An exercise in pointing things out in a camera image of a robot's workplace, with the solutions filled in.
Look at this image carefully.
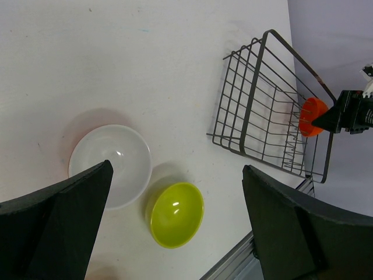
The lime green bowl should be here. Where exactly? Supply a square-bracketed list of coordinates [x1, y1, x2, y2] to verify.
[145, 182, 205, 249]

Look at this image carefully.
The aluminium frame rail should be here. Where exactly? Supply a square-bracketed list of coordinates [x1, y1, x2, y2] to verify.
[202, 175, 318, 279]

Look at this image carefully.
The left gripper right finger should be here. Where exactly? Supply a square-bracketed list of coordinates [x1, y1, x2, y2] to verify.
[242, 166, 372, 279]

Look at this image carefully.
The white bowl orange outside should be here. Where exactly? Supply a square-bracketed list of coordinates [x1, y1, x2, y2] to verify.
[68, 124, 152, 210]

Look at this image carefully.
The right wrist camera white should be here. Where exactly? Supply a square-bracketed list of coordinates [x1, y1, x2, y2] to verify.
[360, 63, 373, 98]

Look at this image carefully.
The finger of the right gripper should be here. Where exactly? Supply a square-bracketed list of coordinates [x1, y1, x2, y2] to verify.
[311, 98, 340, 131]

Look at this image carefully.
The dark wire dish rack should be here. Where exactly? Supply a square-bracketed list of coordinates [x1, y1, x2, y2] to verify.
[210, 29, 336, 183]

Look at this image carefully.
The red-orange plastic bowl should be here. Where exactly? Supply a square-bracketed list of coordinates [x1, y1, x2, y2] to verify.
[298, 97, 329, 137]

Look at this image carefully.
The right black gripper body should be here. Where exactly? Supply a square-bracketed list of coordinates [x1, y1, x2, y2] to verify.
[335, 90, 367, 134]

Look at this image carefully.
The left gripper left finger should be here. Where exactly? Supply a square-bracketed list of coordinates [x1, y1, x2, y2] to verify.
[1, 160, 113, 279]

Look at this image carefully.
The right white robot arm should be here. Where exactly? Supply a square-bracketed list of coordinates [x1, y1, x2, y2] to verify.
[311, 90, 372, 134]

